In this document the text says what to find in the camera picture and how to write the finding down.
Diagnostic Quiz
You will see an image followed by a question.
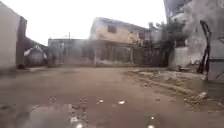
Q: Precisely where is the grey concrete building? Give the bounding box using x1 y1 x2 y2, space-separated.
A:
163 0 224 83

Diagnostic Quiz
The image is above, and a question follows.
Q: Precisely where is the puddle of water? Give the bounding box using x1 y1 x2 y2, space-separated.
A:
18 103 91 128

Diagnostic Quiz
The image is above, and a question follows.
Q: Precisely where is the beige two-storey building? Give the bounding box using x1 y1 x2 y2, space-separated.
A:
89 16 148 67

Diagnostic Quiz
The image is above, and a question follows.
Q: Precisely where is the brown dirt road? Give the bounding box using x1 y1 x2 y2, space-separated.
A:
0 65 224 128

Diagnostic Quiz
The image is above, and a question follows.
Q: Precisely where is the pile of rubble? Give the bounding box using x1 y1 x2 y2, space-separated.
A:
128 68 209 105

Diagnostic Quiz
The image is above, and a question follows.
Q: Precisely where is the dark metal fence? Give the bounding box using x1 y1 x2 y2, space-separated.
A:
133 44 169 68

